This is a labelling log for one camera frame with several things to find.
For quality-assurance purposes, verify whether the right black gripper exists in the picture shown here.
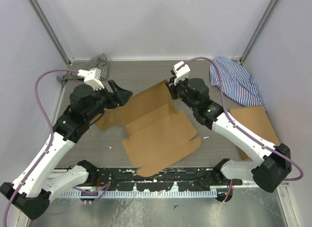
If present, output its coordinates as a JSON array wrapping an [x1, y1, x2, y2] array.
[[166, 73, 197, 111]]

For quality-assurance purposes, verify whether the aluminium front rail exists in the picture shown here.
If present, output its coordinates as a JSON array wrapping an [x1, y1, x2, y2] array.
[[52, 166, 290, 186]]

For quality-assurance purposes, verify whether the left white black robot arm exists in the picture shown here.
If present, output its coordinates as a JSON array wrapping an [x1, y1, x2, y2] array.
[[0, 80, 133, 220]]

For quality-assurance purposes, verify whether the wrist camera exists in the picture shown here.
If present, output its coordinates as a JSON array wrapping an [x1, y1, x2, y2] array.
[[77, 68, 105, 91], [170, 61, 191, 85]]

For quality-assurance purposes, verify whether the folded brown cardboard box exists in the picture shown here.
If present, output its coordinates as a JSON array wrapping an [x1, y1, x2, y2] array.
[[229, 105, 280, 145]]

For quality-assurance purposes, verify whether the aluminium corner post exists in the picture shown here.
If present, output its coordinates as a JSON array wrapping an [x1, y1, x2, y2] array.
[[28, 0, 72, 64], [239, 0, 280, 65]]

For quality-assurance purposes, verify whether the black white striped cloth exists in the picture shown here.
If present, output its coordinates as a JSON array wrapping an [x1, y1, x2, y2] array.
[[57, 53, 109, 86]]

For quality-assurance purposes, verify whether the white slotted cable duct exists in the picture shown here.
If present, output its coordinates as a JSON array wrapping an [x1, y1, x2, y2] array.
[[59, 187, 217, 199]]

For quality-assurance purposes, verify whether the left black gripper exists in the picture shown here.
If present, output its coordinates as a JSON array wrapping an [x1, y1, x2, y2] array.
[[86, 79, 133, 122]]

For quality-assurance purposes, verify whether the right aluminium corner post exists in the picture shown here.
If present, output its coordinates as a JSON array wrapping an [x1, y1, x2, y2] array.
[[239, 0, 280, 65]]

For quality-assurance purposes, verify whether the brown cardboard box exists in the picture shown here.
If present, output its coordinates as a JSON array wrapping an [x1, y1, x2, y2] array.
[[229, 105, 280, 145], [96, 80, 202, 177]]

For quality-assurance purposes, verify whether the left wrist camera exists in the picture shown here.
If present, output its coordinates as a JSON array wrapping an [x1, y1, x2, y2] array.
[[77, 68, 105, 91]]

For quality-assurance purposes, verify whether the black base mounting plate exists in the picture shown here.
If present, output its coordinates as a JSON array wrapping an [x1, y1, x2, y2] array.
[[79, 167, 230, 192]]

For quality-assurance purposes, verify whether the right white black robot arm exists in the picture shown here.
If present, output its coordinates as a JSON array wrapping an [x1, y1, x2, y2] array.
[[167, 77, 292, 193]]

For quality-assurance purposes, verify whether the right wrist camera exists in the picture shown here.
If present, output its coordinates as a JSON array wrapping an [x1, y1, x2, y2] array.
[[170, 61, 191, 85]]

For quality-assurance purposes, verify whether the left aluminium corner post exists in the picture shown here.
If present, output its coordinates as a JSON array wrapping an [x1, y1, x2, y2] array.
[[28, 0, 72, 64]]

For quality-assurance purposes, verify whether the blue white striped cloth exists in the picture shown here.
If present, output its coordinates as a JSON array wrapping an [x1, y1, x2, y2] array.
[[210, 57, 263, 107]]

